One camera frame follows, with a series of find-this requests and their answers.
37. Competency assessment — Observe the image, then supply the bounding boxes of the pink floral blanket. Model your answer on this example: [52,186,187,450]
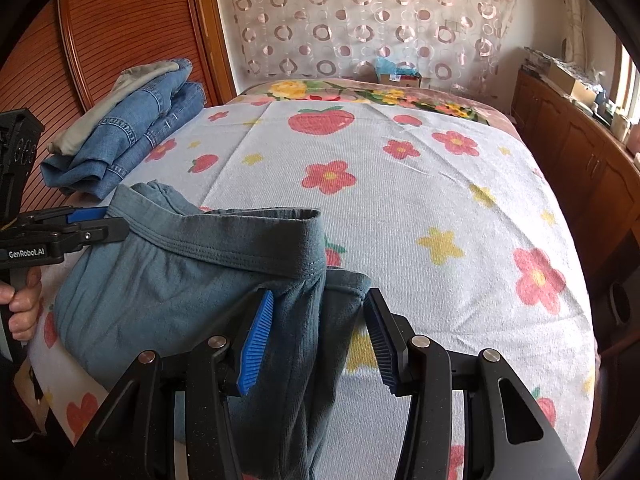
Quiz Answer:
[232,78,520,140]

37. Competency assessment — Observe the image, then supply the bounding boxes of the window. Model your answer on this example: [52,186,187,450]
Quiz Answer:
[611,39,640,124]

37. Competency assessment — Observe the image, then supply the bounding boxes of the wooden wardrobe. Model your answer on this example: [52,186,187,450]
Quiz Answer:
[0,0,239,214]

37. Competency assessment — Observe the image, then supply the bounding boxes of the left hand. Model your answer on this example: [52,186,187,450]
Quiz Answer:
[0,268,42,341]

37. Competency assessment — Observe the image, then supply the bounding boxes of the folded blue jeans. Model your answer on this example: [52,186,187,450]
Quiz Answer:
[40,58,205,200]

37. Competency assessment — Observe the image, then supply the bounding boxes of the cardboard box on cabinet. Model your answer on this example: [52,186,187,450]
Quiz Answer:
[547,63,597,106]

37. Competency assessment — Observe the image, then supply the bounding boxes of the teal blue pants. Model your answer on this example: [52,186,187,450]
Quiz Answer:
[53,181,370,479]

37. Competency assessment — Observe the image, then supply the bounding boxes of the cardboard box with blue cloth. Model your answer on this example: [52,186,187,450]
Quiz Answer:
[374,56,422,88]

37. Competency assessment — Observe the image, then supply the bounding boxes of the white floral bed sheet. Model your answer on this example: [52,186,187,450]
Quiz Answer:
[29,101,594,479]

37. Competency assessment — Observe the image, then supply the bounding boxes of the pink circle pattern curtain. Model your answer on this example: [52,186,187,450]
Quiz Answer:
[218,0,516,96]

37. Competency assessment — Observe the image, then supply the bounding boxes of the folded grey garment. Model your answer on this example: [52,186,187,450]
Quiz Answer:
[47,61,180,156]

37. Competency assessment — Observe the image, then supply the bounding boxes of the wooden side cabinet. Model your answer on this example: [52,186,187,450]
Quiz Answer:
[511,67,639,348]

